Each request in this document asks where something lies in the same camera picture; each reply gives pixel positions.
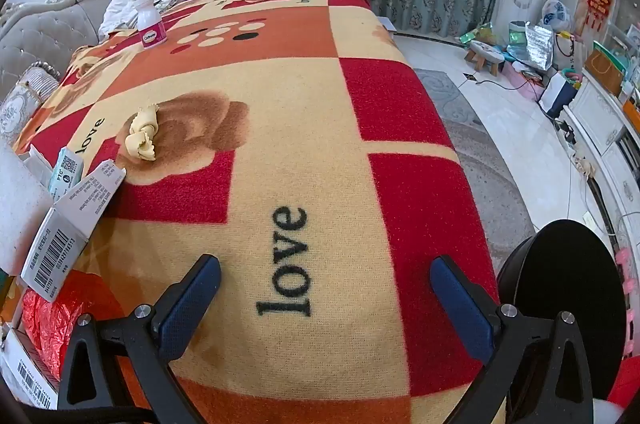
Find green plastic bags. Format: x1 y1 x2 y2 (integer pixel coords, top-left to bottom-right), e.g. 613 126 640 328
460 24 501 47

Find grey tufted sofa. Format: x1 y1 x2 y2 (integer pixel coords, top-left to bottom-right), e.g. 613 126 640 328
0 0 136 104

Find white television cabinet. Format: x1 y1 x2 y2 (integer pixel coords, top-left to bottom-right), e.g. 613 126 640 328
565 74 640 255

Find pink box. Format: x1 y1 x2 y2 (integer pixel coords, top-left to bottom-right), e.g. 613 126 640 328
500 61 546 102

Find white and navy bag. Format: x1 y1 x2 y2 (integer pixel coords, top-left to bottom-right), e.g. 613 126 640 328
539 71 581 119

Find teal and white tissue pack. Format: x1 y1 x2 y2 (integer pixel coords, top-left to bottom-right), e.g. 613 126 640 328
47 147 85 201

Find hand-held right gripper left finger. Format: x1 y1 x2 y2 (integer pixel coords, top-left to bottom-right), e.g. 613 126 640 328
57 254 222 424

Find small white barcode box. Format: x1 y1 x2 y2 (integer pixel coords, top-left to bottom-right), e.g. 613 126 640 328
20 208 91 303

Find grey lace-trimmed pillow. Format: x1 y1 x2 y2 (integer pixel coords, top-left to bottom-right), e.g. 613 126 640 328
0 62 61 145

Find grey patterned rug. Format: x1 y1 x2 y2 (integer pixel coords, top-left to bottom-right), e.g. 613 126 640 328
412 68 536 265

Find silver foil bag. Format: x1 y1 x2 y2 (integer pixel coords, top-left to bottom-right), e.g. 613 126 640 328
525 24 555 72

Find small wooden stool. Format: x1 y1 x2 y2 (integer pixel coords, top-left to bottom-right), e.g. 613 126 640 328
467 41 506 77

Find printed red and yellow blanket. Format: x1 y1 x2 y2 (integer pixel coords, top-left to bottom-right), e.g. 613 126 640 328
12 0 506 424

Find white power strip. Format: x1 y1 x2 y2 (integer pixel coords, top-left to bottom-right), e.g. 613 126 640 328
572 154 596 177

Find orange gift bag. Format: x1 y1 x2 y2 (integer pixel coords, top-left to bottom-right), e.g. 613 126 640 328
585 44 626 94

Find person's leg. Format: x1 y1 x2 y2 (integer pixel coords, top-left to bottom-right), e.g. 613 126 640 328
607 356 640 410

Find white crumpled cloth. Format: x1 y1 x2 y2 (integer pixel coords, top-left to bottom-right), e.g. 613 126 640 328
99 0 173 39

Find black round bin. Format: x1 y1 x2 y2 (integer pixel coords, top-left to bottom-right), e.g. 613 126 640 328
495 219 628 424

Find pink dumbbell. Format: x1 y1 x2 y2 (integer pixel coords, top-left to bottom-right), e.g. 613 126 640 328
615 251 636 299

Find red plastic bag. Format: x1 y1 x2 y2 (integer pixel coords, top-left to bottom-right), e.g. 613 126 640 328
20 271 126 380

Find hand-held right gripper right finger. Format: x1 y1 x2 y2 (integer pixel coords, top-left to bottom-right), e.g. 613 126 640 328
430 255 596 424

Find white and blue plastic bag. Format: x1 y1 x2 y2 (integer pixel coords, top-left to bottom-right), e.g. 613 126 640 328
541 0 572 33

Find red hanging decoration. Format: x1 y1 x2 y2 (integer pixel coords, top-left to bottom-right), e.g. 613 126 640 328
575 0 615 39

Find white cardboard carton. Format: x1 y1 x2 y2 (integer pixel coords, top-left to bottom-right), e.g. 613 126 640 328
0 326 61 410

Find white bottle with pink label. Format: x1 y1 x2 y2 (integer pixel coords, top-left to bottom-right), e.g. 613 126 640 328
131 0 168 49

